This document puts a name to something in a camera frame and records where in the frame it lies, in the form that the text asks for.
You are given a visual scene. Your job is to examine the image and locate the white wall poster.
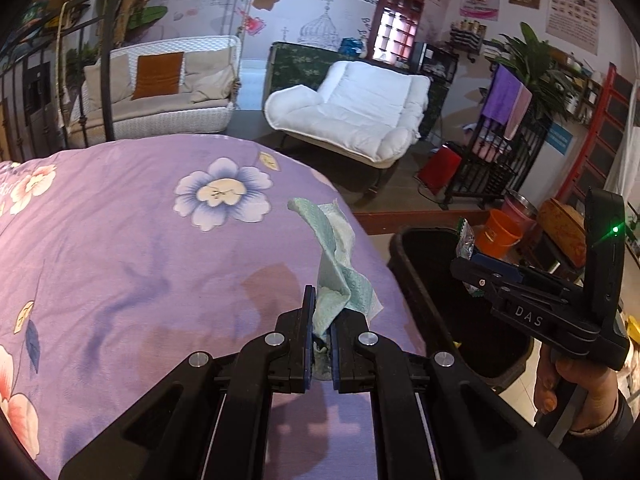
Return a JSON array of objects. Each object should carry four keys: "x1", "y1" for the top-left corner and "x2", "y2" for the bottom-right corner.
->
[{"x1": 545, "y1": 0, "x2": 602, "y2": 56}]

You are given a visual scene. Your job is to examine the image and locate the pink basin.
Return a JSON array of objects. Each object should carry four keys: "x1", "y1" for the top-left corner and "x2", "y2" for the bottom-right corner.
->
[{"x1": 500, "y1": 191, "x2": 541, "y2": 231}]

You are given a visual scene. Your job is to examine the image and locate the purple floral blanket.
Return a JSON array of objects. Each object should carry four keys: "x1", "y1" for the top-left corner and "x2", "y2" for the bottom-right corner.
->
[{"x1": 0, "y1": 132, "x2": 428, "y2": 480}]

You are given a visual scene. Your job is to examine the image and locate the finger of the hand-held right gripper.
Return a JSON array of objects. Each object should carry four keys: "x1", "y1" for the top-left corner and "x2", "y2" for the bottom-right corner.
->
[
  {"x1": 470, "y1": 251, "x2": 527, "y2": 282},
  {"x1": 449, "y1": 256, "x2": 507, "y2": 302}
]

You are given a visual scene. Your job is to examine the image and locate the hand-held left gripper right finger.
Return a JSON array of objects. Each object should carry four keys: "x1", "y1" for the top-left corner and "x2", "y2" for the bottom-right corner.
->
[{"x1": 331, "y1": 309, "x2": 583, "y2": 480}]

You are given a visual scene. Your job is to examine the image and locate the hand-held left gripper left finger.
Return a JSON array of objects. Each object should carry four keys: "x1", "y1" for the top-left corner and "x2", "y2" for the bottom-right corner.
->
[{"x1": 59, "y1": 284, "x2": 318, "y2": 480}]

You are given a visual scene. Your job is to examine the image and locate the red heater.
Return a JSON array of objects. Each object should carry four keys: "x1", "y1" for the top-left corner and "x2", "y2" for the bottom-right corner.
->
[{"x1": 417, "y1": 144, "x2": 463, "y2": 196}]

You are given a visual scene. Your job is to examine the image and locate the green snack wrapper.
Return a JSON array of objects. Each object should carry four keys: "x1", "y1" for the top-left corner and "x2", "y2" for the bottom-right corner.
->
[{"x1": 454, "y1": 216, "x2": 481, "y2": 293}]

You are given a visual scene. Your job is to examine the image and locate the hanging dried plant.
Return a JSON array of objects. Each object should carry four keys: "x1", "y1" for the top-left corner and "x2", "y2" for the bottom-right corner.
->
[{"x1": 107, "y1": 0, "x2": 168, "y2": 48}]

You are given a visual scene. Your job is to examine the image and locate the person's right hand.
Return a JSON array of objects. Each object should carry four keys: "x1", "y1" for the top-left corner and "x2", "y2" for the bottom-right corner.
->
[{"x1": 532, "y1": 342, "x2": 622, "y2": 433}]

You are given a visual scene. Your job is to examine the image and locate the white hanging cloth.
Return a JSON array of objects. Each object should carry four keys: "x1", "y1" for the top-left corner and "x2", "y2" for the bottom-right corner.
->
[{"x1": 605, "y1": 125, "x2": 640, "y2": 196}]

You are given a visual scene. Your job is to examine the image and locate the black display box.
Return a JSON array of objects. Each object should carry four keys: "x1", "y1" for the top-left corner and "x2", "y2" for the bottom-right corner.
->
[{"x1": 414, "y1": 42, "x2": 460, "y2": 85}]

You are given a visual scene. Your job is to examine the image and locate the blue wall sign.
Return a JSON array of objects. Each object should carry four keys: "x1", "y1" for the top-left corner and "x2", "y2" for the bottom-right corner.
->
[{"x1": 546, "y1": 121, "x2": 574, "y2": 154}]

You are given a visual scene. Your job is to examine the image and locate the green potted plant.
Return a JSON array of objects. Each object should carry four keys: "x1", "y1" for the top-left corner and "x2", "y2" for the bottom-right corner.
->
[{"x1": 492, "y1": 22, "x2": 591, "y2": 121}]

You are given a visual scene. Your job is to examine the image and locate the red ladder shelf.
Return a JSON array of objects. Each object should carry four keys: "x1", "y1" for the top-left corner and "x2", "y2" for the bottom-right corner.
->
[{"x1": 555, "y1": 62, "x2": 640, "y2": 201}]

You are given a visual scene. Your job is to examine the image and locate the person's right forearm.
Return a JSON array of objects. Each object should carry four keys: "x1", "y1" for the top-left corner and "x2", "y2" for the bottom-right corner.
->
[{"x1": 550, "y1": 392, "x2": 640, "y2": 480}]

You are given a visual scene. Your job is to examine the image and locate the red phone booth cabinet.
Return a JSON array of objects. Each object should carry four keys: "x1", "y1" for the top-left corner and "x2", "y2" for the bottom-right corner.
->
[{"x1": 367, "y1": 0, "x2": 432, "y2": 66}]

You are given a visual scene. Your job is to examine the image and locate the black metal rack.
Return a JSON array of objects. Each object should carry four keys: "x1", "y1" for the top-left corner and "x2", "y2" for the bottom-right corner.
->
[{"x1": 444, "y1": 62, "x2": 551, "y2": 211}]

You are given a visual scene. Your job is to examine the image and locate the green paper towel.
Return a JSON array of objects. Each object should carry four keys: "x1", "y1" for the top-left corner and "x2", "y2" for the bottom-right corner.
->
[{"x1": 287, "y1": 197, "x2": 385, "y2": 381}]

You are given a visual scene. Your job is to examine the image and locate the brown pillow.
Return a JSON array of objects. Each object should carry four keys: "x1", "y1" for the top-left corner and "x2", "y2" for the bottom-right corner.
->
[{"x1": 132, "y1": 51, "x2": 185, "y2": 101}]

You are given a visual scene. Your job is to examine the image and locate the black iron bed frame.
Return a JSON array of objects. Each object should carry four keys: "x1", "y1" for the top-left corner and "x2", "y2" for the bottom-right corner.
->
[{"x1": 0, "y1": 0, "x2": 117, "y2": 161}]

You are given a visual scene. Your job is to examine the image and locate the orange bucket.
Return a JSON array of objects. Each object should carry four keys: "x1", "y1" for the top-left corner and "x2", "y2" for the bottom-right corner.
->
[{"x1": 472, "y1": 209, "x2": 523, "y2": 261}]

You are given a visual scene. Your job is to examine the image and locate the green patterned cabinet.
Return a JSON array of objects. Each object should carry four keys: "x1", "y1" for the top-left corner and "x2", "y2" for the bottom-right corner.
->
[{"x1": 267, "y1": 41, "x2": 451, "y2": 141}]

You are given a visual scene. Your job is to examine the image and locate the pink towel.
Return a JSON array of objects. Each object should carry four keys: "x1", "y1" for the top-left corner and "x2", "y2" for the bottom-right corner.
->
[{"x1": 502, "y1": 85, "x2": 533, "y2": 141}]

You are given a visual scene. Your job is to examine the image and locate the purple towel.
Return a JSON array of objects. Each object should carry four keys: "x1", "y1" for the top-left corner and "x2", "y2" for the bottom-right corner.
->
[{"x1": 481, "y1": 65, "x2": 521, "y2": 128}]

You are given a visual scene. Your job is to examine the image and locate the blue plastic bag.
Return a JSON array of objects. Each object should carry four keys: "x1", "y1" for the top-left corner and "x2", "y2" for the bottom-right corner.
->
[{"x1": 339, "y1": 36, "x2": 370, "y2": 57}]

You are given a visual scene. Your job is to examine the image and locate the black trash bin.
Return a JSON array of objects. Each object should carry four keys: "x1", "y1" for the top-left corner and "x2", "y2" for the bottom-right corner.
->
[{"x1": 389, "y1": 225, "x2": 536, "y2": 381}]

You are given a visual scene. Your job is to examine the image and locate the white wicker swing sofa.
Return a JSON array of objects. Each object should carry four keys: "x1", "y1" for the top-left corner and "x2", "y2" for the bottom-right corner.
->
[{"x1": 62, "y1": 35, "x2": 243, "y2": 148}]

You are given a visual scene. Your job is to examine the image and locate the white cushioned rocking chair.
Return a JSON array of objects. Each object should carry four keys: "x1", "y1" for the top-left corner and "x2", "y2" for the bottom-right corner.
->
[{"x1": 264, "y1": 60, "x2": 431, "y2": 200}]

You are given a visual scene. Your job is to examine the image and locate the black drawer organizer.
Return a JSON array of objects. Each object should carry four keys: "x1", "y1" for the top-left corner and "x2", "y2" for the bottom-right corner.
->
[{"x1": 449, "y1": 20, "x2": 489, "y2": 64}]

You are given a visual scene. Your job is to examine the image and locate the wooden wall shelf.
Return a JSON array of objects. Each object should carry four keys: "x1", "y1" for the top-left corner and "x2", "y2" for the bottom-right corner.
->
[{"x1": 560, "y1": 55, "x2": 607, "y2": 126}]

